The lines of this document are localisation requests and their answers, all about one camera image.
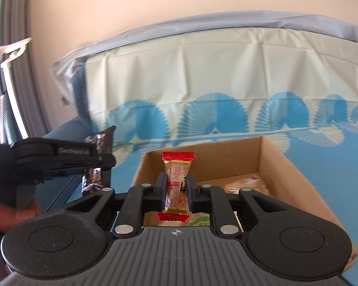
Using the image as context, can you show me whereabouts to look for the pale green snack packet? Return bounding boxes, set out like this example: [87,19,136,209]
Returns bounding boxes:
[185,213,211,227]

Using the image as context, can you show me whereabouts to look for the brown cardboard box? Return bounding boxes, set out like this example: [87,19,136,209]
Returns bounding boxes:
[131,135,358,275]

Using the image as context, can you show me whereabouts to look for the pale orange snack packet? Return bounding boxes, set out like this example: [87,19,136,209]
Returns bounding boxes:
[224,174,269,199]

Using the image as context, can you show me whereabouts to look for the dark brown snack packet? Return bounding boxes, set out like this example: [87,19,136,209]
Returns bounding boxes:
[81,126,116,196]

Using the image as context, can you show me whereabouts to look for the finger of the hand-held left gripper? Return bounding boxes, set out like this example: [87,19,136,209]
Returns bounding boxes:
[93,153,117,189]

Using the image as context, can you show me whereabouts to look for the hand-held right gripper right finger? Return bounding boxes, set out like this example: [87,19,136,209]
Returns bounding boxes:
[187,173,291,236]

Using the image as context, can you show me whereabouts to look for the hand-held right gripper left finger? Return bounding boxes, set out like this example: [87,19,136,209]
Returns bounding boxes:
[60,172,169,239]

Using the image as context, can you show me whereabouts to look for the person's left hand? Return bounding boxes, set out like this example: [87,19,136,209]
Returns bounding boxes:
[0,198,39,232]

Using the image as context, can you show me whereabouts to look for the clear candy packet red ends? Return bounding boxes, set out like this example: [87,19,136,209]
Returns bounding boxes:
[157,151,194,223]

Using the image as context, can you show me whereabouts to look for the blue fabric sofa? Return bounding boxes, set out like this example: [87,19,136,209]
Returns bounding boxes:
[43,116,96,212]

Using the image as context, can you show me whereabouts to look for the white paper tag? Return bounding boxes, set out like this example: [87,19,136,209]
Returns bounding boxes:
[0,37,33,75]

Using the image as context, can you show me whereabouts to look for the grey-blue cover sheet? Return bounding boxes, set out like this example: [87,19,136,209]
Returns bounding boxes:
[49,10,358,96]

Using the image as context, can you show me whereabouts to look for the grey curtain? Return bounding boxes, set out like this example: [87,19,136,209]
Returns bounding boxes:
[0,0,53,146]

